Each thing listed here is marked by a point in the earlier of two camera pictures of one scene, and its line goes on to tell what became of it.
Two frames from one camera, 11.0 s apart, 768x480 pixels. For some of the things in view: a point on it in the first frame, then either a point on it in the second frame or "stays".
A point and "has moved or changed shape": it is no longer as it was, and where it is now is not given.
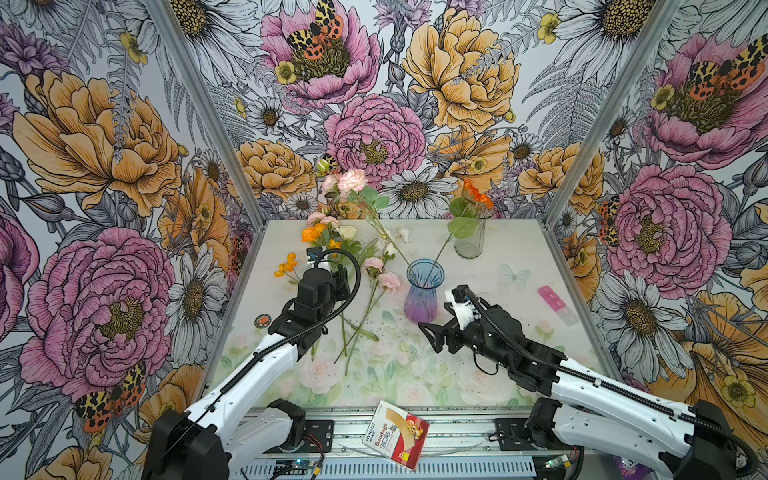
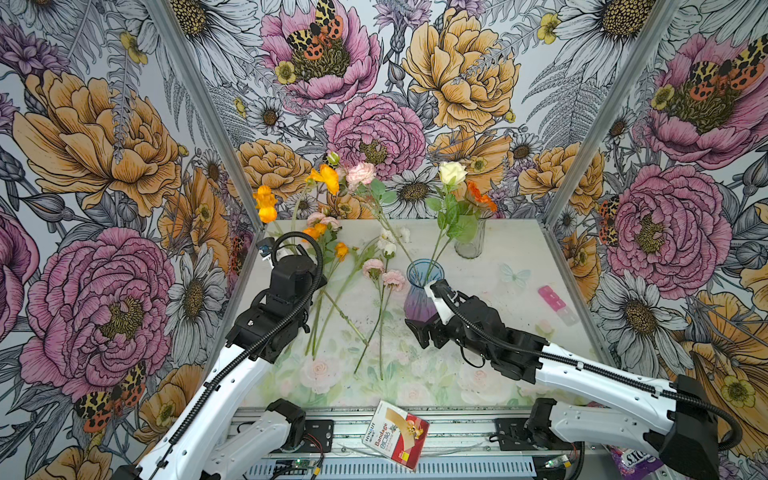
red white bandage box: (396, 434) stays
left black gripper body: (340, 292) to (304, 311)
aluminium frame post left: (175, 38) stays
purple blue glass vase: (424, 276) stays
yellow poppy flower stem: (288, 269) has moved or changed shape
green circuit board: (303, 463) stays
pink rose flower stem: (350, 182) has moved or changed shape
